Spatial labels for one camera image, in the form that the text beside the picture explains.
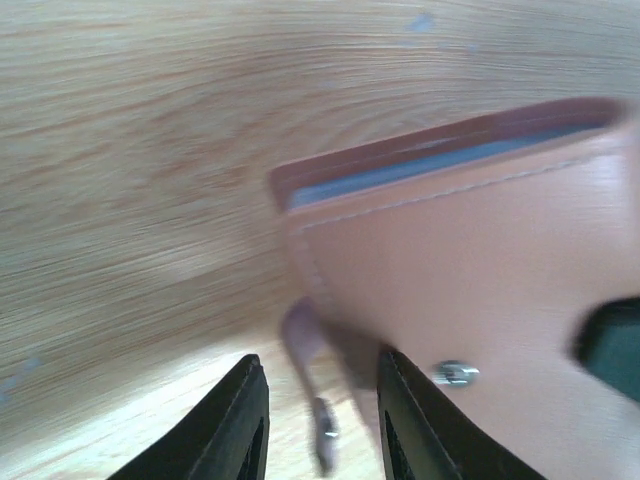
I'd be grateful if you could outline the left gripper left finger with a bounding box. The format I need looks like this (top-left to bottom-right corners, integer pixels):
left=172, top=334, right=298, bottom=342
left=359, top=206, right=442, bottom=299
left=109, top=354, right=270, bottom=480

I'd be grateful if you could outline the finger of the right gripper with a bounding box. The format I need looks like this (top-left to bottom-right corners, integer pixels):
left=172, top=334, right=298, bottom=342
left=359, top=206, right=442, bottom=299
left=572, top=297, right=639, bottom=400

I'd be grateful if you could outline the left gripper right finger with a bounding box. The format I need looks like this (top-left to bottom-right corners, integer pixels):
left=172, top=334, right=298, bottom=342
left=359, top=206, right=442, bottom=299
left=378, top=350, right=544, bottom=480

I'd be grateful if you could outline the blue credit card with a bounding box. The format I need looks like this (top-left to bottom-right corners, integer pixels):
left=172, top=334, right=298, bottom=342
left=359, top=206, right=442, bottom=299
left=285, top=121, right=604, bottom=209

